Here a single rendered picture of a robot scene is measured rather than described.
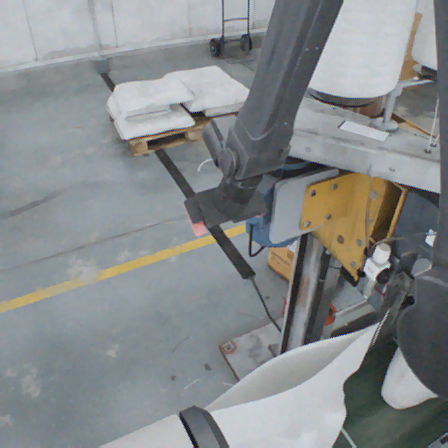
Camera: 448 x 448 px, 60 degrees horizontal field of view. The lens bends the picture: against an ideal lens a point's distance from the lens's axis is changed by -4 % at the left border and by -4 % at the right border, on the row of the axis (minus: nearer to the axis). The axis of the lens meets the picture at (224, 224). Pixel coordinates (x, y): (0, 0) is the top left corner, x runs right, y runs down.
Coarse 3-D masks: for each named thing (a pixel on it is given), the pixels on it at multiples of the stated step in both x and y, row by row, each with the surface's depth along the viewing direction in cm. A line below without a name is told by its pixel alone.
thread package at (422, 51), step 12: (432, 0) 65; (432, 12) 66; (420, 24) 70; (432, 24) 66; (420, 36) 70; (432, 36) 67; (420, 48) 70; (432, 48) 68; (420, 60) 71; (432, 60) 68
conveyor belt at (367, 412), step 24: (384, 360) 151; (360, 384) 144; (360, 408) 136; (384, 408) 136; (408, 408) 136; (432, 408) 135; (360, 432) 130; (384, 432) 130; (408, 432) 129; (432, 432) 129
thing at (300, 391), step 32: (288, 352) 83; (320, 352) 88; (352, 352) 89; (256, 384) 85; (288, 384) 94; (320, 384) 85; (224, 416) 76; (256, 416) 80; (288, 416) 86; (320, 416) 93
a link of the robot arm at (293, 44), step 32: (288, 0) 35; (320, 0) 33; (288, 32) 37; (320, 32) 37; (288, 64) 39; (256, 96) 46; (288, 96) 43; (256, 128) 48; (288, 128) 49; (256, 160) 52
